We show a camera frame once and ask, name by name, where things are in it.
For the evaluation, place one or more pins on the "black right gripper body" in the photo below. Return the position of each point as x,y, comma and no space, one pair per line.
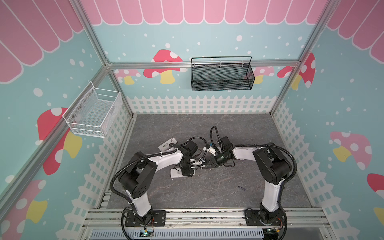
212,160

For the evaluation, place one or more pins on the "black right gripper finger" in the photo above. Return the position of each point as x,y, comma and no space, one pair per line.
206,162
207,167

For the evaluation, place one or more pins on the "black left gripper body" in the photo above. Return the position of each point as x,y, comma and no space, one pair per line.
186,168

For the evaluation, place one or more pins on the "white remote with green buttons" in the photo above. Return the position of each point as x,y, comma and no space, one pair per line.
175,174

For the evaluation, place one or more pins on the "white remote with batteries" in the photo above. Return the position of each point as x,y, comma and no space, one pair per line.
166,145

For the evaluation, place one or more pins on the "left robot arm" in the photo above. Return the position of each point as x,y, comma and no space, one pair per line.
134,179

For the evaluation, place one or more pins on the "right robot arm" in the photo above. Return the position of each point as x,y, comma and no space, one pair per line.
276,165

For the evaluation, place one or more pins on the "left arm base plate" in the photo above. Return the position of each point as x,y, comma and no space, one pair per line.
151,219

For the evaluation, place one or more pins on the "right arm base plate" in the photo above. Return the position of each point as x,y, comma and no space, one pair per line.
256,217

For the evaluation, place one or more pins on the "black mesh wall basket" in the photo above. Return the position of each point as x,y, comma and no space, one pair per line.
230,73

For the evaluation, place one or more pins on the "white wire wall basket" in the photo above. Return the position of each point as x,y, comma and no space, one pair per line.
93,112

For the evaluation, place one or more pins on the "aluminium frame post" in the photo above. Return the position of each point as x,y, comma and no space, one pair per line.
106,64

